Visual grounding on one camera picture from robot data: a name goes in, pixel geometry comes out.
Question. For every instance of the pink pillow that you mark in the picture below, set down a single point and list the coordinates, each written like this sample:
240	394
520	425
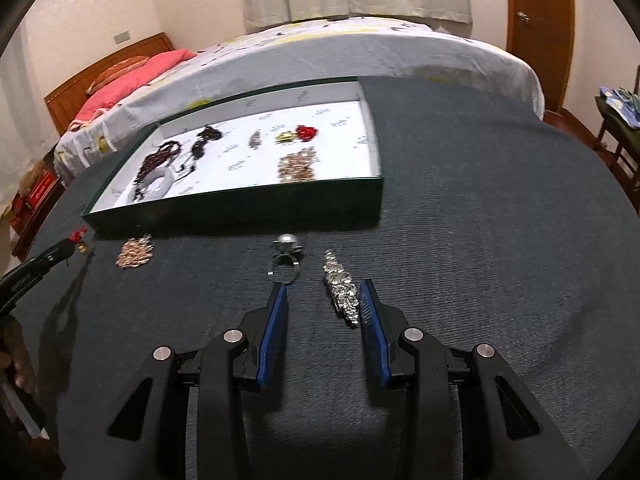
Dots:
130	85

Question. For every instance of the pile of clothes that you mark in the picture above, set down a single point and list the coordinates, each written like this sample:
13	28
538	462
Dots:
622	110

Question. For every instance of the person's left hand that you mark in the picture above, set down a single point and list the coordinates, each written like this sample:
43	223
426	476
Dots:
17	355

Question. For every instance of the bed with patterned sheet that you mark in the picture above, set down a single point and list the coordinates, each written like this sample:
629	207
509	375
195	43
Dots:
350	50

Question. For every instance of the red box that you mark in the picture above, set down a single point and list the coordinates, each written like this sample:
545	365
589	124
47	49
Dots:
40	190

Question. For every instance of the long silver crystal brooch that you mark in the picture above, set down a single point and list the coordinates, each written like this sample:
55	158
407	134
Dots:
340	285

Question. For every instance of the wooden nightstand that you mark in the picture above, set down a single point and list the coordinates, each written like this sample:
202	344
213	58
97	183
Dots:
35	230

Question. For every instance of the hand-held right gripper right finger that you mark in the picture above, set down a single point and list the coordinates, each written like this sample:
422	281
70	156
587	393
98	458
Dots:
372	330

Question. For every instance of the pink bead brooch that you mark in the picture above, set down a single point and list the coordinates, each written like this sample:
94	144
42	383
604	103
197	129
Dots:
135	254

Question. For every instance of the brown plush toy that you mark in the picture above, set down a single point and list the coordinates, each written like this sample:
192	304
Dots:
29	177

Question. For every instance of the red flower brooch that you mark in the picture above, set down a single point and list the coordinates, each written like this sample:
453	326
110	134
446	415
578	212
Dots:
306	133

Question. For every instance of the dark wooden chair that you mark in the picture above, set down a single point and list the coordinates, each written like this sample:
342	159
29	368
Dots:
612	135

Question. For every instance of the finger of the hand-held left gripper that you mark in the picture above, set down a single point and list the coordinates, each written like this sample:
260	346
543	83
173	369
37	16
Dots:
30	275

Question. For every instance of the orange embroidered pillow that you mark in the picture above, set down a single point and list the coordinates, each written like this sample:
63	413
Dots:
117	74

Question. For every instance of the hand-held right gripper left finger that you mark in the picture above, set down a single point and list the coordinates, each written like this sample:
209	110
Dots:
272	330

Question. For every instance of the brown wooden door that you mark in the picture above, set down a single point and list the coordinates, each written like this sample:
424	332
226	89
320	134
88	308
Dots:
540	35

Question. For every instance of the red knot ornament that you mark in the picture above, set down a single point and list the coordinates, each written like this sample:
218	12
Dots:
77	235

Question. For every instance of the grey wall outlet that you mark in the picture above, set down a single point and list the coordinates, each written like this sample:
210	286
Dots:
122	37

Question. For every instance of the wooden headboard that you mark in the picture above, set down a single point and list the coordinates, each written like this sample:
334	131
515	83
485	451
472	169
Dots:
75	87

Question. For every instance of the green tray with white lining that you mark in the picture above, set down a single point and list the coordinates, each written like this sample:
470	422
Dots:
330	130

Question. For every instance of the sheer white curtain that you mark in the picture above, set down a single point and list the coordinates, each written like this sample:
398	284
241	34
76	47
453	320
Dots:
7	160

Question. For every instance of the small silver flower brooch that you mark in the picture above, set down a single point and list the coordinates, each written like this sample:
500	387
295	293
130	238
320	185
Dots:
256	139

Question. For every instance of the white bangle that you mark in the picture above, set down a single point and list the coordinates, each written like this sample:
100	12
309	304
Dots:
169	182

